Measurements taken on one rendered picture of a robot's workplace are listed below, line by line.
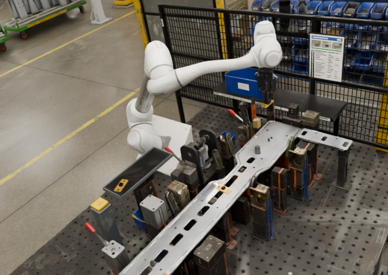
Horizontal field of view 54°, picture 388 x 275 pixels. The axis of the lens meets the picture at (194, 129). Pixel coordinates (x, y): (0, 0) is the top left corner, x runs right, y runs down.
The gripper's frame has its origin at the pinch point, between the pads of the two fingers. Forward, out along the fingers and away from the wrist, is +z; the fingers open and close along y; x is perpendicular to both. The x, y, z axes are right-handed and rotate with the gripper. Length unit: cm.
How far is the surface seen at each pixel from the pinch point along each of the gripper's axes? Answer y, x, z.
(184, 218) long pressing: -5, -72, 29
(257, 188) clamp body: 18, -42, 24
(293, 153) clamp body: 19.7, -8.6, 25.3
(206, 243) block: 15, -81, 26
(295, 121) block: 5.1, 24.6, 28.7
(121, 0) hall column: -634, 441, 112
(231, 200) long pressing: 8, -51, 29
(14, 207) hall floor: -230, -79, 130
